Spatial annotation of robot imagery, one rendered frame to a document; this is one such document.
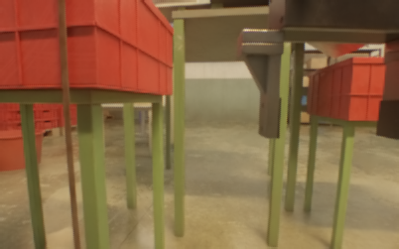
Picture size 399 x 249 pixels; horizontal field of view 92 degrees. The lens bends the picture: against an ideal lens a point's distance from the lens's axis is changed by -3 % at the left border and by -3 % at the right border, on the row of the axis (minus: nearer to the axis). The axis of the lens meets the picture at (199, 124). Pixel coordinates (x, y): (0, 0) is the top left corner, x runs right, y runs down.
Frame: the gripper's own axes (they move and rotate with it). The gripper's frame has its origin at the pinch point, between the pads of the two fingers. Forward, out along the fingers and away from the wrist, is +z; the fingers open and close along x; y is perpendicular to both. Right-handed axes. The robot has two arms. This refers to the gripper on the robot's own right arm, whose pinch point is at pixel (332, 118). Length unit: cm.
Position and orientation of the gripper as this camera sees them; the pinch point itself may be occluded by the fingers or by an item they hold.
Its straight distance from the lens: 24.8
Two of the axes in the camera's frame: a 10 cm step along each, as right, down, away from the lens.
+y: -0.1, 1.2, -9.9
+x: 10.0, 0.1, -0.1
